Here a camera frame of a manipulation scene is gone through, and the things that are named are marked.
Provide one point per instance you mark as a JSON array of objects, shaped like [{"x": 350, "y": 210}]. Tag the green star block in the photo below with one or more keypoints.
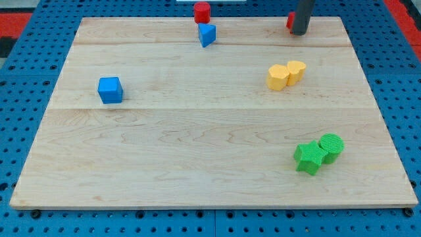
[{"x": 309, "y": 157}]

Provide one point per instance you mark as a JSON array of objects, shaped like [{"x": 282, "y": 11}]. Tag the wooden board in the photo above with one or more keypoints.
[{"x": 198, "y": 127}]

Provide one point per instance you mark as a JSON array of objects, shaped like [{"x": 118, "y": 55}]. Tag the green cylinder block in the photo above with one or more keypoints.
[{"x": 333, "y": 145}]

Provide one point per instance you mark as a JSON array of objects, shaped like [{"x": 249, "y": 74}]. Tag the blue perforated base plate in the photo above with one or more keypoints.
[{"x": 386, "y": 53}]

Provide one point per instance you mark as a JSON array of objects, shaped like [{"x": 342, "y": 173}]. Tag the yellow heart block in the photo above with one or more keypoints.
[{"x": 296, "y": 71}]

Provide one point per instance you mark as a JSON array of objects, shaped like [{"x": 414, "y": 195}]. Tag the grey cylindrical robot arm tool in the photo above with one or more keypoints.
[{"x": 302, "y": 17}]

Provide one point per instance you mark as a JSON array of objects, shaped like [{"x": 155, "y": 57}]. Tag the blue cube block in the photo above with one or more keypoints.
[{"x": 110, "y": 90}]

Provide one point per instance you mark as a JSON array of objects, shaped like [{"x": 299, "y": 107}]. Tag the blue triangle block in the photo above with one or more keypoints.
[{"x": 207, "y": 34}]

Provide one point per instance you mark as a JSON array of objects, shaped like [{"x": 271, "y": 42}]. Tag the yellow hexagon block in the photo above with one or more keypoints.
[{"x": 277, "y": 77}]

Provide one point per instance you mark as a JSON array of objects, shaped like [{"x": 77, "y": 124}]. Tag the red block behind tool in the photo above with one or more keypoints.
[{"x": 290, "y": 19}]

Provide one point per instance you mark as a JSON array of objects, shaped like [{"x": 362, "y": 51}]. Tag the red cylinder block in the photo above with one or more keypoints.
[{"x": 202, "y": 12}]

